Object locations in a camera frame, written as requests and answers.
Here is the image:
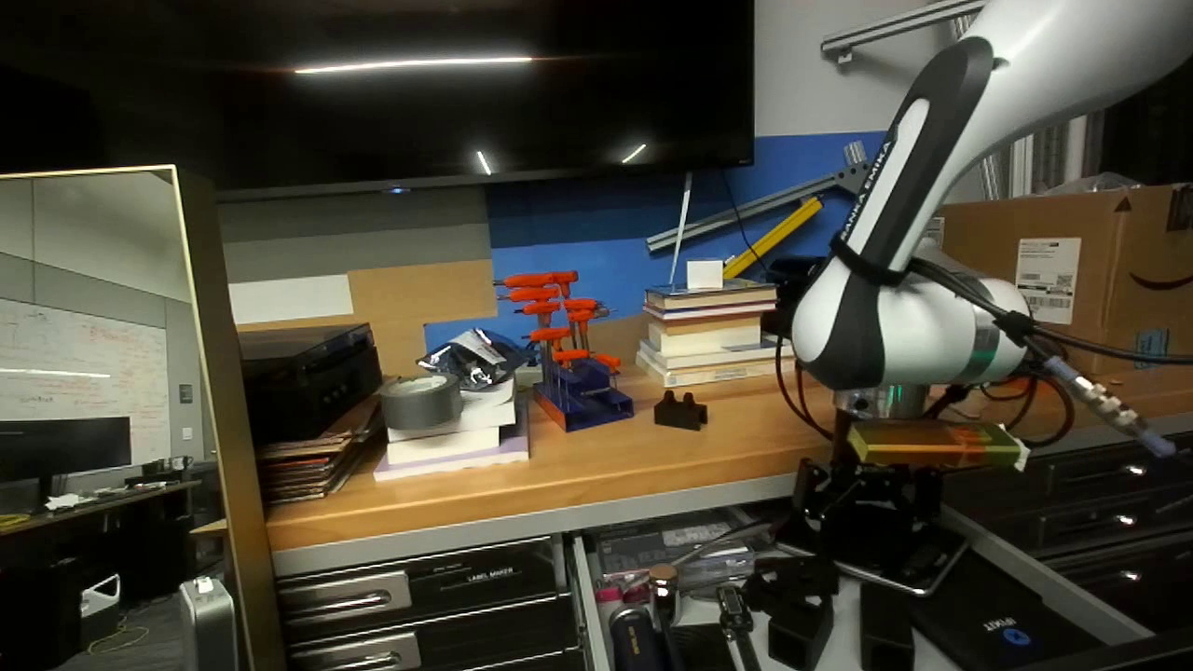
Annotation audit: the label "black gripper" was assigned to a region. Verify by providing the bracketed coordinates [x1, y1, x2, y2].
[793, 459, 966, 562]

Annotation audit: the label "grey metal tool drawer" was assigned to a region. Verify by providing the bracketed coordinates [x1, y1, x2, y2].
[564, 497, 1168, 671]

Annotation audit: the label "black two-bump printed bracket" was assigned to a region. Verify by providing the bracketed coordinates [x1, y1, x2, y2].
[654, 383, 712, 437]

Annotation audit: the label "black closed drawer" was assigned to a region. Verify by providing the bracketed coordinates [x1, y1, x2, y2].
[276, 539, 564, 627]
[285, 592, 581, 671]

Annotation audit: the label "black digital kitchen scale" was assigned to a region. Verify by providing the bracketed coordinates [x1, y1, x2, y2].
[833, 524, 976, 602]

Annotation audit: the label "black pronged plug adapter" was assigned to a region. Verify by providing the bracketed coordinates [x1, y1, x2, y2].
[743, 552, 844, 612]

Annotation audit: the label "black block with square recess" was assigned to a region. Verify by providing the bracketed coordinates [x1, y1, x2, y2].
[764, 592, 838, 671]

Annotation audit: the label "black iFixit tool case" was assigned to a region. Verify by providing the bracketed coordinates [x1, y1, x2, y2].
[911, 552, 1114, 671]

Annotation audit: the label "silver pliers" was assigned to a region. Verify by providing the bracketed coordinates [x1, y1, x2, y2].
[607, 516, 797, 612]

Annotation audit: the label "wide white paperback book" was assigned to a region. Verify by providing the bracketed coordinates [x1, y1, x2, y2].
[635, 350, 797, 386]

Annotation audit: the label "thick cream paged book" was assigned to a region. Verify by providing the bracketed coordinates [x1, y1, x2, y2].
[646, 319, 764, 360]

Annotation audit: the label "thin red edged book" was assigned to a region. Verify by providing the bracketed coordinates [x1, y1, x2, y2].
[646, 300, 781, 329]

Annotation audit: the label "dark cover book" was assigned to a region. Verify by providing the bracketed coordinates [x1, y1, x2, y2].
[646, 280, 781, 308]

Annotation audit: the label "dark blue heat gun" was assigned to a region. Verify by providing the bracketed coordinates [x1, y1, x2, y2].
[607, 598, 663, 671]

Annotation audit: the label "yellow ruler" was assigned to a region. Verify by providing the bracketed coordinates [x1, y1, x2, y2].
[722, 192, 827, 283]

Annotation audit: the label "small white box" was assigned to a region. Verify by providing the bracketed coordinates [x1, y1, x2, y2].
[681, 257, 728, 295]

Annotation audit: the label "blue hex key stand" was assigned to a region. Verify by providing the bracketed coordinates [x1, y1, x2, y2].
[533, 356, 643, 437]

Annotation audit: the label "thin white rod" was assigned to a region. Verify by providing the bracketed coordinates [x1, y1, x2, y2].
[663, 167, 697, 289]

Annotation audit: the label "cardboard shipping box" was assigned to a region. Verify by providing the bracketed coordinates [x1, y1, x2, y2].
[938, 183, 1193, 383]

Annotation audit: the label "thick white book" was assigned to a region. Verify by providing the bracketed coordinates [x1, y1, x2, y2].
[385, 392, 520, 459]

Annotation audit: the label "lavender flat folder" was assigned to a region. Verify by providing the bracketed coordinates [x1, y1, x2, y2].
[369, 433, 538, 483]

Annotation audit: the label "cork board panel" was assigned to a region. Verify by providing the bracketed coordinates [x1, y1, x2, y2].
[348, 257, 501, 376]

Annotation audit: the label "brown board stack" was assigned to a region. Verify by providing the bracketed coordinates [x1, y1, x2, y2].
[257, 395, 388, 507]

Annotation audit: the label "black electronics box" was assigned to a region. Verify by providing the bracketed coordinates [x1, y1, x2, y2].
[239, 324, 388, 443]

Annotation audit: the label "white paper sheet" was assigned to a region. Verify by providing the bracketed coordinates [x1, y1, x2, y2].
[223, 272, 357, 329]

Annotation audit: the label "silver grey appliance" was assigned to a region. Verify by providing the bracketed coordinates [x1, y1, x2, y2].
[175, 569, 244, 671]

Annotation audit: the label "wood framed mirror panel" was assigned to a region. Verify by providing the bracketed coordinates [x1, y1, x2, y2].
[0, 160, 292, 671]

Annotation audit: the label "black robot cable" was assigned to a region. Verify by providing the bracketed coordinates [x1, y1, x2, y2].
[767, 238, 1193, 467]

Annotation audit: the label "grey aluminium rail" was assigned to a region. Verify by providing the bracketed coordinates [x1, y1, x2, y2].
[646, 139, 873, 257]

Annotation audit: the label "grey duct tape roll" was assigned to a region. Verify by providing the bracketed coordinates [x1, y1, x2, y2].
[375, 369, 466, 437]

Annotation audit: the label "silver cabinet handle bar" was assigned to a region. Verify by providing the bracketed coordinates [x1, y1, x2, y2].
[817, 0, 987, 67]

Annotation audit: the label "large black wall television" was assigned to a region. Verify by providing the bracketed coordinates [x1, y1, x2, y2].
[0, 0, 758, 202]

